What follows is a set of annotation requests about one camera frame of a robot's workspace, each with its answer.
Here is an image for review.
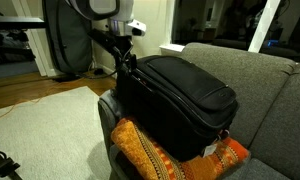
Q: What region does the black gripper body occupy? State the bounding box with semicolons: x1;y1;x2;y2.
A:
109;32;135;60

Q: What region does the black fabric suitcase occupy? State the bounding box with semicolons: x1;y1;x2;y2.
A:
115;54;240;163

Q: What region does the black power adapter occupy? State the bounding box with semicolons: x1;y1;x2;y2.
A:
93;67;105;76

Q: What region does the white window sill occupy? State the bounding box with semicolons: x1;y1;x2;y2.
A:
159;43;186;56

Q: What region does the dark grey padded case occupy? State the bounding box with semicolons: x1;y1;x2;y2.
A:
42;0;94;75

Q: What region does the orange patterned blanket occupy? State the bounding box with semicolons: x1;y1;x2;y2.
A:
110;116;250;180

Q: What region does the cream carpet rug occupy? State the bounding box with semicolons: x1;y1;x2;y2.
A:
0;85;113;180

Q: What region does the black shelf board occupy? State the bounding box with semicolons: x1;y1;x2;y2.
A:
0;16;46;30

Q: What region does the white luggage tag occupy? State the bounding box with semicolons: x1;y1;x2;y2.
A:
202;143;219;159

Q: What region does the grey fabric sofa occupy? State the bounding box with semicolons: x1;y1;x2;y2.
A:
97;42;300;180

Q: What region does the black tripod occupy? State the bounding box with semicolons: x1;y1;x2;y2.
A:
0;134;23;180

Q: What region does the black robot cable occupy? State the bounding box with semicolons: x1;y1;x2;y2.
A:
79;46;122;81

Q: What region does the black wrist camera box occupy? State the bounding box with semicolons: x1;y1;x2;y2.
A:
87;28;119;52

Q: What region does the thin orange floor cable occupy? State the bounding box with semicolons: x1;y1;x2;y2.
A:
0;77;91;123

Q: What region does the white slanted post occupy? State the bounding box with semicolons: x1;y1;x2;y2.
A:
248;0;282;54

